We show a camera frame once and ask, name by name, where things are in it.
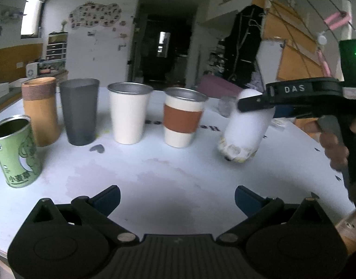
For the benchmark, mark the window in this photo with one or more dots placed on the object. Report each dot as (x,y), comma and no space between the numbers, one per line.
(31,18)

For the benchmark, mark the black hanging coat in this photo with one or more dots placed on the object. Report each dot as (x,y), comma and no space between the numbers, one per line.
(242,45)

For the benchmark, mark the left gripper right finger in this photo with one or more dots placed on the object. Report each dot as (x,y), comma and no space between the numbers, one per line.
(260,212)

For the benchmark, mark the wooden staircase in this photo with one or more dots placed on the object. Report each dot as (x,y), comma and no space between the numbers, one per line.
(290,50)

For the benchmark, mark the white frosted cup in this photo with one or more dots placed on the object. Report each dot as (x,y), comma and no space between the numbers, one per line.
(241,138)

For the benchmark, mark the green printed tin cup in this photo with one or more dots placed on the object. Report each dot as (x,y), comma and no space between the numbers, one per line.
(18,152)

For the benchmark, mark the small white appliance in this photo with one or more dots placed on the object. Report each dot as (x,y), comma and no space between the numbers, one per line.
(32,70)

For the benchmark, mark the small drawer organizer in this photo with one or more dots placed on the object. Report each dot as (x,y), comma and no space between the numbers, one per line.
(56,48)

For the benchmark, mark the white cup with brown sleeve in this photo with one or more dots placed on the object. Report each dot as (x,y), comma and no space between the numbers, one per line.
(183,109)

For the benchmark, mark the right hand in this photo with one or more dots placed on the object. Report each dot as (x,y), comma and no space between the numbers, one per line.
(335,151)

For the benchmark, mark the bamboo wooden cup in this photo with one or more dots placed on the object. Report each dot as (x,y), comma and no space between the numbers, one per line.
(39,100)

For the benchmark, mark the white metal cup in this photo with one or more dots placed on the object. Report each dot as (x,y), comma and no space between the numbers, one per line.
(128,105)

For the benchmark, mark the dark grey tumbler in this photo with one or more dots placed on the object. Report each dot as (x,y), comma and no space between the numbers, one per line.
(79,99)

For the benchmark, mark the cloud shaped photo board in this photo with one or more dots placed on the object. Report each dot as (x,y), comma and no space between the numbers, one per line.
(92,14)

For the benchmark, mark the glass mug with brown sleeve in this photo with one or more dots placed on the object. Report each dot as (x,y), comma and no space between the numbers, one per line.
(226,104)

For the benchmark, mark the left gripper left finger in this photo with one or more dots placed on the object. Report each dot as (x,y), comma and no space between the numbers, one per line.
(95,210)

